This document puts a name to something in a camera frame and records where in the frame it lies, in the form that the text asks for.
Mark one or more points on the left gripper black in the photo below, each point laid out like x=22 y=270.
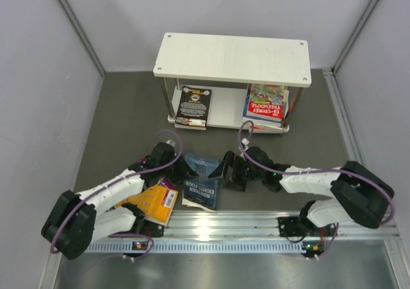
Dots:
x=184 y=172

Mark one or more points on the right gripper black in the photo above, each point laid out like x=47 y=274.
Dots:
x=228 y=160

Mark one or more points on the purple treehouse book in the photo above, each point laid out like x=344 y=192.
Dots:
x=165 y=183

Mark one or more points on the dark blue Nineteen Eighty-Four book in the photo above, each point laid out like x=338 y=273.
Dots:
x=201 y=191

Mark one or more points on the orange yellow book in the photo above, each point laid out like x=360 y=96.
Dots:
x=157 y=202

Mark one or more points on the yellow brown paperback book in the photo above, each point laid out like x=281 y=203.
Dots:
x=266 y=124

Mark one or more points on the black treehouse book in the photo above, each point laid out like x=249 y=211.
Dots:
x=193 y=108

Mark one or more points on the red treehouse book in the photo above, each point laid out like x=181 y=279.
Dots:
x=266 y=102

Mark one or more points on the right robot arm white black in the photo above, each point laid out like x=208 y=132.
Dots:
x=351 y=192

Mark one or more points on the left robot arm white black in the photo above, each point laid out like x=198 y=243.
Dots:
x=119 y=207

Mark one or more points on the aluminium rail base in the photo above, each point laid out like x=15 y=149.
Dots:
x=191 y=232

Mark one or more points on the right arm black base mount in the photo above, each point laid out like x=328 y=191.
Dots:
x=296 y=227

